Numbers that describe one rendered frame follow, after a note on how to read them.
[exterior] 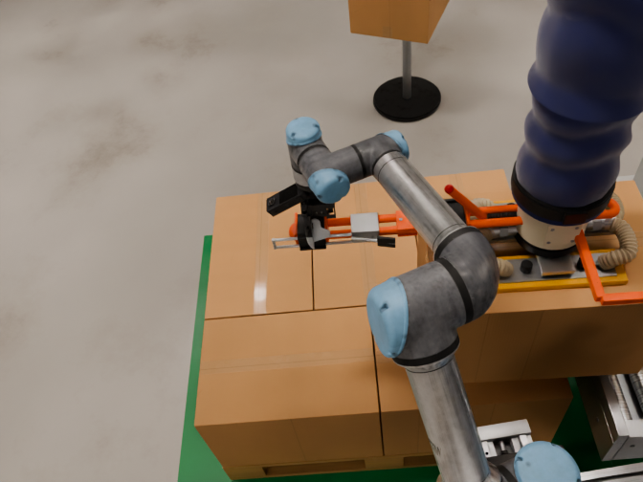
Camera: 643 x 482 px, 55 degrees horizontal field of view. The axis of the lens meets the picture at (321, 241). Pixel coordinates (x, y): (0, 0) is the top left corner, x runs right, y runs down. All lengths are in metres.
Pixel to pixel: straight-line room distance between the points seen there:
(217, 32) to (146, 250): 1.92
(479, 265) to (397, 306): 0.15
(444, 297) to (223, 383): 1.28
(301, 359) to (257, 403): 0.21
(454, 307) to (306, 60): 3.34
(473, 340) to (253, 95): 2.66
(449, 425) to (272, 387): 1.09
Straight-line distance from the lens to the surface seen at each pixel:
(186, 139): 3.82
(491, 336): 1.69
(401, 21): 3.14
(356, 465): 2.52
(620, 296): 1.51
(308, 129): 1.30
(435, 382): 1.04
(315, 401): 2.05
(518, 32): 4.39
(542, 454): 1.24
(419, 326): 0.97
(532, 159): 1.43
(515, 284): 1.62
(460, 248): 1.04
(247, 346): 2.19
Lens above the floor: 2.41
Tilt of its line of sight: 51 degrees down
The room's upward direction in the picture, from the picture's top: 10 degrees counter-clockwise
